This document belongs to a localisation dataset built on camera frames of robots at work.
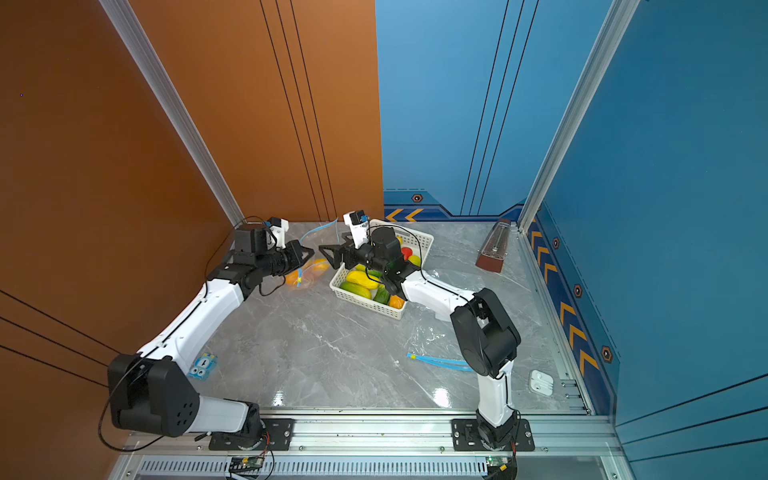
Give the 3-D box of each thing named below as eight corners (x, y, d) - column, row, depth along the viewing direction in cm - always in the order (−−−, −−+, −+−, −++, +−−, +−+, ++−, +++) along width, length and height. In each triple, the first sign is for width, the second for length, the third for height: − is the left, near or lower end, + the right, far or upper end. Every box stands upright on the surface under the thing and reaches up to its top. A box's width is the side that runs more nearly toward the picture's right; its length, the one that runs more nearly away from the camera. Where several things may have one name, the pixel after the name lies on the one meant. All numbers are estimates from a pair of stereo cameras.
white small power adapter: (531, 391, 82) (533, 389, 81) (531, 371, 85) (534, 369, 84) (550, 397, 81) (553, 395, 80) (550, 377, 84) (553, 375, 83)
